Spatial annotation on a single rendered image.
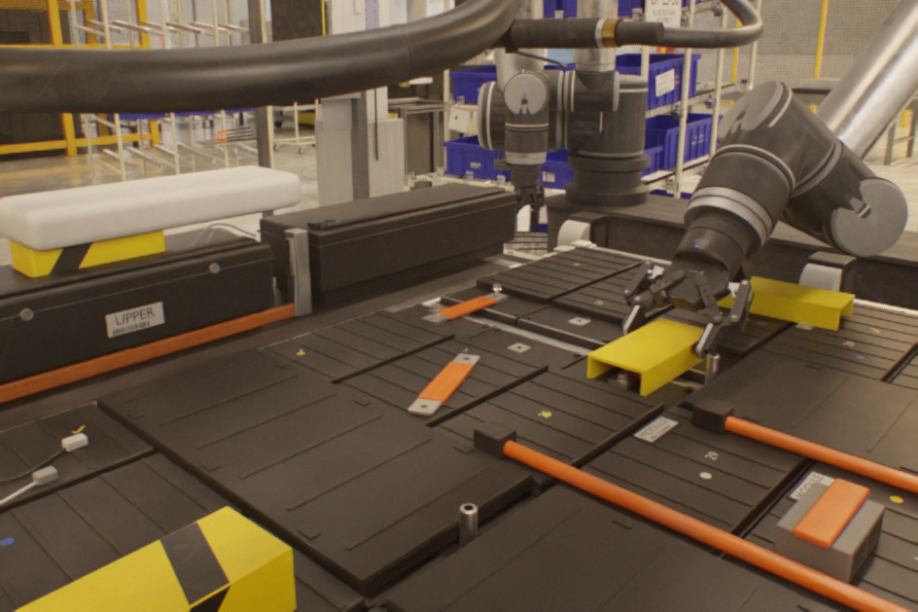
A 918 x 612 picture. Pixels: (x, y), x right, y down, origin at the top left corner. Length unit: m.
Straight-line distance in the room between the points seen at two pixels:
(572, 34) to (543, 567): 0.88
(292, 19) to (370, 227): 2.38
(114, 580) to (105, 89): 0.28
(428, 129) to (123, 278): 4.90
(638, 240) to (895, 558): 1.64
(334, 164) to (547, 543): 4.37
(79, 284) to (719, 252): 0.72
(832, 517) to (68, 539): 0.54
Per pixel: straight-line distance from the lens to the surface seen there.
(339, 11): 3.59
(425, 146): 5.75
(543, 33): 1.29
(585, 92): 2.11
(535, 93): 1.96
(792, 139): 1.07
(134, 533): 0.65
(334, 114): 3.79
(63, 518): 0.69
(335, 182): 4.87
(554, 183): 3.50
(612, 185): 2.28
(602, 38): 1.24
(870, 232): 1.15
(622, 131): 2.26
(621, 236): 2.23
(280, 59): 0.39
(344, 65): 0.40
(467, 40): 0.45
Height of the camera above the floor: 1.35
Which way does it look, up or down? 16 degrees down
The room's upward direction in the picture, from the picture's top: straight up
